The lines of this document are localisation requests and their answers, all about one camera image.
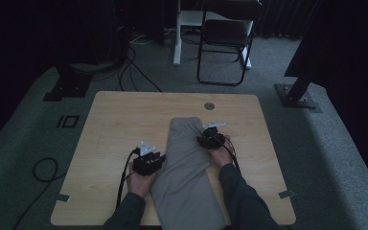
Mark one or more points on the person's right hand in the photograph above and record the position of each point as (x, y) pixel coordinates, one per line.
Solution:
(222, 156)

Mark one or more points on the black metal stand base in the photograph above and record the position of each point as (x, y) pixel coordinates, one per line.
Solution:
(68, 87)

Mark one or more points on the dark curtain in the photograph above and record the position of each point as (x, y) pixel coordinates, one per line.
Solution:
(284, 19)

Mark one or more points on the black floor tape marking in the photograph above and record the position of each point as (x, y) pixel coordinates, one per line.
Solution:
(67, 121)

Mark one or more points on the black slanted metal stand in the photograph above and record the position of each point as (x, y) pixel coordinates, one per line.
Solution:
(297, 92)

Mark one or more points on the white desk frame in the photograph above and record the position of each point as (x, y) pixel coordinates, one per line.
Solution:
(179, 38)

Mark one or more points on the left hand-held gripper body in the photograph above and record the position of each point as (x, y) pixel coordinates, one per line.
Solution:
(145, 161)

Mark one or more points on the round grey table grommet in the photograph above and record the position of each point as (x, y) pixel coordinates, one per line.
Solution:
(209, 106)

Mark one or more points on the grey pants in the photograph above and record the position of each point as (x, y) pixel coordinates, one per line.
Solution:
(185, 179)

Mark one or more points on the person's left hand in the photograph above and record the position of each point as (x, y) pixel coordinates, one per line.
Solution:
(140, 183)

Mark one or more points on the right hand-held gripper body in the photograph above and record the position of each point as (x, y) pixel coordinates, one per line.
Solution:
(214, 139)

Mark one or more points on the black folding chair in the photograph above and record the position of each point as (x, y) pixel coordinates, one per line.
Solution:
(226, 33)

